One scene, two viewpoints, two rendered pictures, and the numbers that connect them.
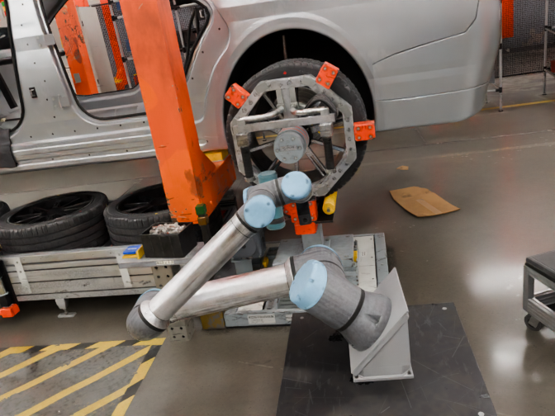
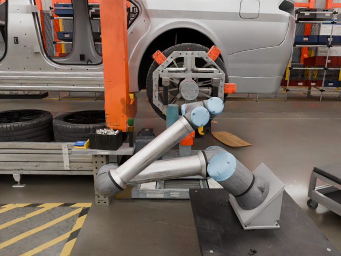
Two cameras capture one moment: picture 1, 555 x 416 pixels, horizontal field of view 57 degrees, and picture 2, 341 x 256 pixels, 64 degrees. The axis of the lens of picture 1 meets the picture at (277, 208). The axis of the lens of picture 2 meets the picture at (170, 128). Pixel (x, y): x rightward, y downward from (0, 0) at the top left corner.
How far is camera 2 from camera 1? 0.54 m
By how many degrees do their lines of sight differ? 12
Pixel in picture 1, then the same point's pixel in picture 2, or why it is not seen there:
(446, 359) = (293, 218)
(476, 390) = (319, 236)
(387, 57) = (237, 52)
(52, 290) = (12, 167)
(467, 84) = (275, 73)
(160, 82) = (115, 40)
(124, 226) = (68, 130)
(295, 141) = (194, 87)
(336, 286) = (241, 167)
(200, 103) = not seen: hidden behind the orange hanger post
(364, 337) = (254, 200)
